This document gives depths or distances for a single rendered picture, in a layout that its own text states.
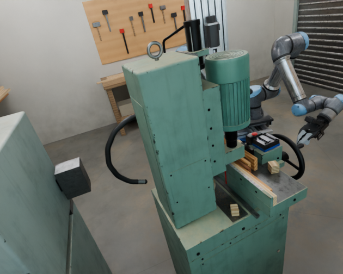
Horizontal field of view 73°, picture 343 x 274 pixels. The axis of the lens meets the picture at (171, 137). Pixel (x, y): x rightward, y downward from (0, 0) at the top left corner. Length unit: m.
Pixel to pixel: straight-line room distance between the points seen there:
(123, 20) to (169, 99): 3.39
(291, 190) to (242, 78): 0.53
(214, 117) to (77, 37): 3.36
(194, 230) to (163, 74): 0.70
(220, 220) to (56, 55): 3.56
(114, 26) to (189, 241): 3.54
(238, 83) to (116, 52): 3.31
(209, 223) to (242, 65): 0.69
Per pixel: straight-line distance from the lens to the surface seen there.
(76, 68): 4.14
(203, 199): 1.09
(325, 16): 4.60
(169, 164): 0.89
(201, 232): 1.10
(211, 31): 1.71
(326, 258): 2.08
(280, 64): 1.55
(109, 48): 4.10
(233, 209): 1.13
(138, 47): 4.16
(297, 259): 2.03
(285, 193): 1.13
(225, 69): 0.93
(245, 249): 1.32
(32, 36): 4.14
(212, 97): 0.92
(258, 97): 1.83
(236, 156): 1.17
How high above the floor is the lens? 1.68
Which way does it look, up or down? 29 degrees down
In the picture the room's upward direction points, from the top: 12 degrees counter-clockwise
